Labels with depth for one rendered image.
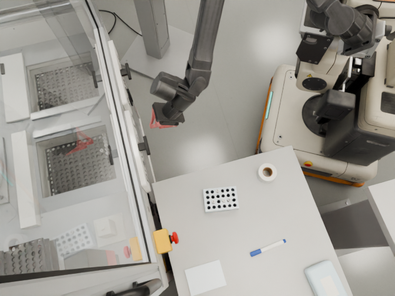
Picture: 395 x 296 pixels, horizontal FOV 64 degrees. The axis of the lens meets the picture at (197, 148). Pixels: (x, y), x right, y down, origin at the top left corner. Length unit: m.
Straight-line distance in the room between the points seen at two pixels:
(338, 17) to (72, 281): 0.87
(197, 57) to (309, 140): 1.16
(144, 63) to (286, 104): 1.03
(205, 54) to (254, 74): 1.48
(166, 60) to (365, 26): 1.55
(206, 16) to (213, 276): 0.83
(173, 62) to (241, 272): 1.57
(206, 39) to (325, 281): 0.87
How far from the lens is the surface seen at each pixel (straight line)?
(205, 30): 0.87
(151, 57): 2.36
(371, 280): 2.20
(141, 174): 1.08
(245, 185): 1.24
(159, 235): 1.06
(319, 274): 1.23
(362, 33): 1.06
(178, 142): 2.09
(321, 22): 1.00
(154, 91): 0.90
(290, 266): 1.24
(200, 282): 1.18
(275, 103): 1.95
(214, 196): 1.18
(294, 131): 1.89
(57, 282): 0.31
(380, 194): 1.40
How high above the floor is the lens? 1.96
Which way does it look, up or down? 71 degrees down
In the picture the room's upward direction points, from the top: straight up
